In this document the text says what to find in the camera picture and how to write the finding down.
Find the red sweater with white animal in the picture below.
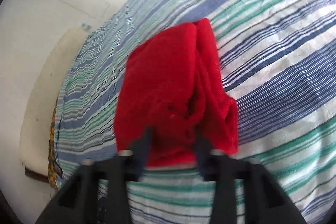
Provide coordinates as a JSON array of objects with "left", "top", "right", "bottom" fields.
[{"left": 113, "top": 18, "right": 238, "bottom": 167}]

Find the orange patterned sheet edge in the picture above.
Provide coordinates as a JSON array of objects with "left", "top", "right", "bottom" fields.
[{"left": 48, "top": 102, "right": 63, "bottom": 190}]

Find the beige headboard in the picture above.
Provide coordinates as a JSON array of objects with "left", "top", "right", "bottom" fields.
[{"left": 19, "top": 28, "right": 88, "bottom": 177}]

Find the blue green striped bed cover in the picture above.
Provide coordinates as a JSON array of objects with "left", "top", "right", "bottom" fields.
[{"left": 54, "top": 0, "right": 335, "bottom": 223}]

